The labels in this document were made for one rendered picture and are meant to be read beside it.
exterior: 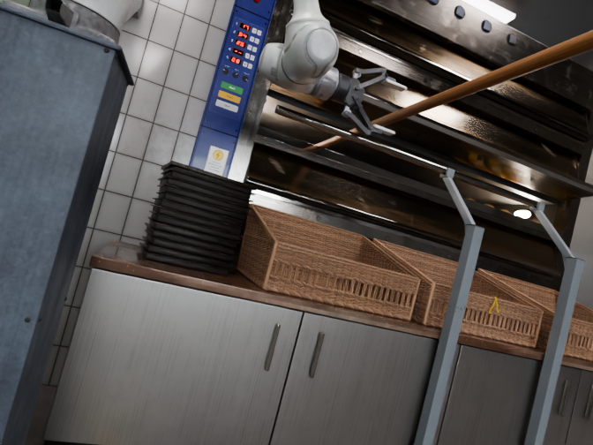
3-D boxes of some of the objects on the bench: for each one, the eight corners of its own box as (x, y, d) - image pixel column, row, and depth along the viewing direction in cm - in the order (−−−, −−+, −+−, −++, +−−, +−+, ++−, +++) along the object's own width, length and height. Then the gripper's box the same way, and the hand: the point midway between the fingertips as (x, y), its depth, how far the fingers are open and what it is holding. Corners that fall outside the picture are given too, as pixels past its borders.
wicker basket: (356, 295, 188) (371, 237, 189) (452, 317, 207) (464, 264, 208) (423, 325, 142) (442, 247, 143) (538, 350, 161) (554, 281, 162)
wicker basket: (230, 267, 169) (248, 201, 170) (349, 293, 188) (364, 235, 189) (260, 290, 123) (284, 200, 125) (413, 322, 142) (432, 245, 143)
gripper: (338, 48, 118) (401, 75, 124) (317, 131, 117) (381, 154, 123) (349, 37, 111) (416, 66, 117) (326, 125, 110) (394, 150, 116)
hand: (394, 110), depth 120 cm, fingers open, 13 cm apart
